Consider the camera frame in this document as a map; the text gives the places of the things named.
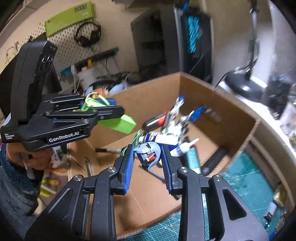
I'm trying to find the white pegboard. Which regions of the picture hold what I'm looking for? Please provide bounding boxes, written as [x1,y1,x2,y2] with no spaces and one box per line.
[0,16,121,77]

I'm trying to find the black monitor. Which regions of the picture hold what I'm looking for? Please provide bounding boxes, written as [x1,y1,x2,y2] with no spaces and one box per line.
[0,32,63,112]

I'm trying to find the white glue tube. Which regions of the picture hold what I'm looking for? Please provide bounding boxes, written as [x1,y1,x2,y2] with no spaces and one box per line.
[170,138,200,157]

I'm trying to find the teal tube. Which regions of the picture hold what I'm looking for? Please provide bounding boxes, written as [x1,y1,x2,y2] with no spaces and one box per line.
[185,147,201,174]

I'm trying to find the black brush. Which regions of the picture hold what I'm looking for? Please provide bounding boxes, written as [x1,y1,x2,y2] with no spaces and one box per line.
[200,147,228,175]

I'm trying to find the white blue robot model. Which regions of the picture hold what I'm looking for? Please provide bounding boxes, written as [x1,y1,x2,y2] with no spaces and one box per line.
[162,94,208,145]

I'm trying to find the white plastic jug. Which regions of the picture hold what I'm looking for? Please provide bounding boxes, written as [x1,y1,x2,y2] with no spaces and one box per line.
[76,65,109,87]

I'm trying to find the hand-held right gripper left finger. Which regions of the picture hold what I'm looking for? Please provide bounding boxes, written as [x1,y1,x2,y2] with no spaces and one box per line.
[25,144,136,241]

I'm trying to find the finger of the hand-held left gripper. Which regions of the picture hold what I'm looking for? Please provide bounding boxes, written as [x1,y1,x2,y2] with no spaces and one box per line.
[29,105,125,136]
[40,94,117,110]

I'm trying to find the black computer case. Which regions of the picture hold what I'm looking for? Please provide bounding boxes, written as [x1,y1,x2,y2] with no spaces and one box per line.
[174,5,213,84]

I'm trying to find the black shelf unit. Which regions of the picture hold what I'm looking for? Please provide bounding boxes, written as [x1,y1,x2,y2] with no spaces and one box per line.
[130,9,181,75]

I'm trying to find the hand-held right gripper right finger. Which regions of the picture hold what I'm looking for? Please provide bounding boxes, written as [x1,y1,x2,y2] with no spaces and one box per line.
[160,144,270,241]

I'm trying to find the black red marker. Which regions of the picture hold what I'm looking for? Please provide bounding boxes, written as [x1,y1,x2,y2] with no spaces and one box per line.
[142,111,169,130]

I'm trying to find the person's left forearm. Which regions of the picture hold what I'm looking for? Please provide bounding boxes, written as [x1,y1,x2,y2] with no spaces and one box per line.
[0,144,44,216]

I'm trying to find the printed cardboard box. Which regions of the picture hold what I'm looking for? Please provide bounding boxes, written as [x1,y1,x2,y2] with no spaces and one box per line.
[67,72,260,240]

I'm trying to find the white desk shelf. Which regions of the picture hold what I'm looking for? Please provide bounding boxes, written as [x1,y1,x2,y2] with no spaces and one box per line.
[217,76,296,176]

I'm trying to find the green keyboard box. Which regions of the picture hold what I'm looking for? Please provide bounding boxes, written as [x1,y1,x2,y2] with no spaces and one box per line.
[45,1,96,37]

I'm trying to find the green loop strap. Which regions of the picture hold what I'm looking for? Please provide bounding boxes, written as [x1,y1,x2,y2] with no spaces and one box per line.
[81,92,109,110]

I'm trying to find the black headphones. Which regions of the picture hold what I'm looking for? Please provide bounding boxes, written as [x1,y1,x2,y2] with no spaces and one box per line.
[73,22,102,47]

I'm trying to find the blue white robot model head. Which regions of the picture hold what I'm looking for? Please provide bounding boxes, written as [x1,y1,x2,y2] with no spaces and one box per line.
[135,142,161,171]

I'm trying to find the black thin stick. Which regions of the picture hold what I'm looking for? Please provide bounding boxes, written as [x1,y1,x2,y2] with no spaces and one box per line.
[148,170,179,201]

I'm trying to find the green block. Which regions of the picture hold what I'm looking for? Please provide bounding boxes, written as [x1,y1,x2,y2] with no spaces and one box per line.
[97,113,137,133]

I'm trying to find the black desk lamp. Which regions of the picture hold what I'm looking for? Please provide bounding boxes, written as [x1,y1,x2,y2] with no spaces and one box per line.
[224,0,269,102]

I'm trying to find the person's left hand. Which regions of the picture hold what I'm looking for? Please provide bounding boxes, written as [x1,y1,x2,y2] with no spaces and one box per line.
[6,146,55,180]

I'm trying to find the black power strip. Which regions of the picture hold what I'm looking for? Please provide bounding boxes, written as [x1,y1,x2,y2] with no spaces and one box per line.
[75,47,119,67]

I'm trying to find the green cutting mat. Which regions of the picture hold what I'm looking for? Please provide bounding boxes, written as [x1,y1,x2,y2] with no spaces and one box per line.
[148,151,289,241]

